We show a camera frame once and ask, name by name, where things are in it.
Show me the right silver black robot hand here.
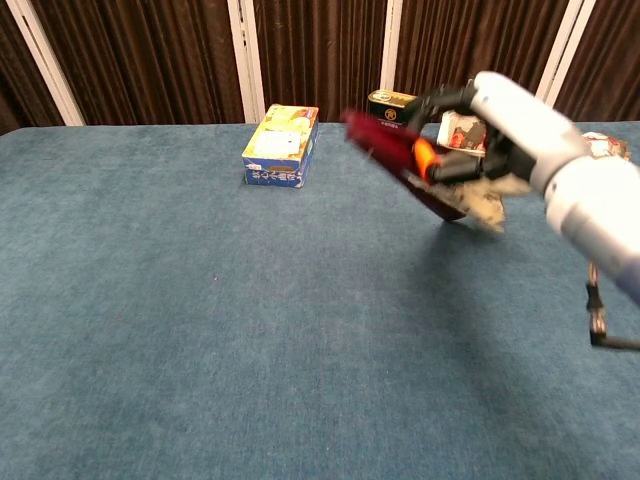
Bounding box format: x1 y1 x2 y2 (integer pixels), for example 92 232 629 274
407 71 592 194

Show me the red ribbed paper folding fan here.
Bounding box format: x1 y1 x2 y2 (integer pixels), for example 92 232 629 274
341 110 507 235

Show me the cream plastic tub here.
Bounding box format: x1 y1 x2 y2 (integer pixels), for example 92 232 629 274
437 110 489 154

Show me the silver red snack packet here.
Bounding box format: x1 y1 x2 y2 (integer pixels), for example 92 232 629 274
579 130 632 161

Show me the brown pleated curtain panel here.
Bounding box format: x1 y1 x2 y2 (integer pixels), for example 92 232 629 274
394 0 571 101
252 0 389 124
29 0 246 126
0 0 66 136
549 0 640 124

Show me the black luncheon meat can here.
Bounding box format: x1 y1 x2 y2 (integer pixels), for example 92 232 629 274
367 89 421 132

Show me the blue yellow carton box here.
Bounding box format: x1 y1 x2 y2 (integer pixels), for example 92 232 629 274
241 103 321 190

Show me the blue felt table cover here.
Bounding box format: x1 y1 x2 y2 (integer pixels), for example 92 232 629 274
0 121 640 480

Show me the white partition frame post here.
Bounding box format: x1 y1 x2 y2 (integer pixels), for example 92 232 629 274
4 0 86 127
227 0 267 125
534 0 597 109
378 0 405 95

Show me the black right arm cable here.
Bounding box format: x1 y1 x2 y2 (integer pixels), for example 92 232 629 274
584 262 640 351

